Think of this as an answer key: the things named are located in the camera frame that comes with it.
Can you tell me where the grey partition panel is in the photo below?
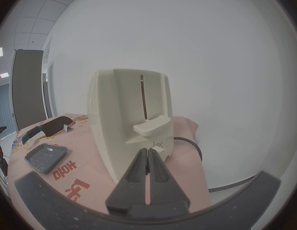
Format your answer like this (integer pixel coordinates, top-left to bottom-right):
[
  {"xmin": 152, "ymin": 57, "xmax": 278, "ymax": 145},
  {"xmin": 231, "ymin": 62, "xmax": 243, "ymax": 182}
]
[{"xmin": 9, "ymin": 49, "xmax": 53, "ymax": 131}]

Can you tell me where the dark grey tray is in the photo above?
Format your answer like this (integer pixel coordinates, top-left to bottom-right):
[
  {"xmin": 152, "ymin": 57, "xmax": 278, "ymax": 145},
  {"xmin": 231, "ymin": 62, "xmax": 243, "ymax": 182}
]
[{"xmin": 24, "ymin": 143, "xmax": 68, "ymax": 174}]

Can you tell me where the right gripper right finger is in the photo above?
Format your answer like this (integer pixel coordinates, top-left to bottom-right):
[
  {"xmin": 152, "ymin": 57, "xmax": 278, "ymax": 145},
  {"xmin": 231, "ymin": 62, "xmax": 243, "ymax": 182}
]
[{"xmin": 148, "ymin": 148, "xmax": 190, "ymax": 212}]

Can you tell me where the black toaster cable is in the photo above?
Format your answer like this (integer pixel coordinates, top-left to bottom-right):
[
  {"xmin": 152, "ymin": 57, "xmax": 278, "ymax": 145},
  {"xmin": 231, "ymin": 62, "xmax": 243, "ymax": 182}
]
[{"xmin": 173, "ymin": 137, "xmax": 260, "ymax": 193}]

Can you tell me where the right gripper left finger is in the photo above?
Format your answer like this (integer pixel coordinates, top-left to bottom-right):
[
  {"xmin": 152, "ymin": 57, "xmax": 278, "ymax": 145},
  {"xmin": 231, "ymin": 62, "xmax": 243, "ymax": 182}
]
[{"xmin": 106, "ymin": 148, "xmax": 148, "ymax": 213}]

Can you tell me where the cream toaster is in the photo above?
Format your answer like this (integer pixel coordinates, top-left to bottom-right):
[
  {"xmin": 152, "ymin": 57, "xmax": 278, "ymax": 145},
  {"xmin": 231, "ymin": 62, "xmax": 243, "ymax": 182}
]
[{"xmin": 87, "ymin": 69, "xmax": 175, "ymax": 184}]

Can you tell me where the blue curtain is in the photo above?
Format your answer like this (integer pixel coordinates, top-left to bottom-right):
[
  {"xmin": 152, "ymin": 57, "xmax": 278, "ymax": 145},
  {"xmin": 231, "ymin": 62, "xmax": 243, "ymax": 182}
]
[{"xmin": 0, "ymin": 85, "xmax": 17, "ymax": 139}]

